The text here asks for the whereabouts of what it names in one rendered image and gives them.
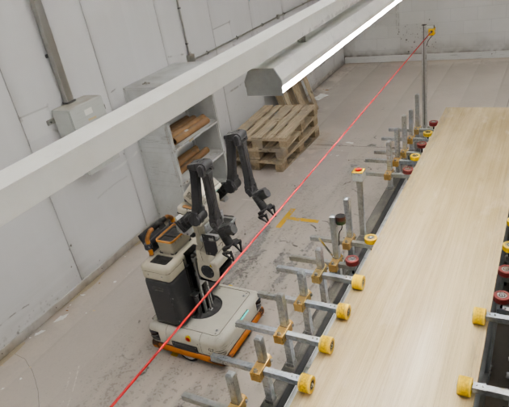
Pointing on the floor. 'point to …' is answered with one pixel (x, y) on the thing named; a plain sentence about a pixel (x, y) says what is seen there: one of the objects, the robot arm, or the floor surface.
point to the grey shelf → (166, 157)
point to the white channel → (147, 123)
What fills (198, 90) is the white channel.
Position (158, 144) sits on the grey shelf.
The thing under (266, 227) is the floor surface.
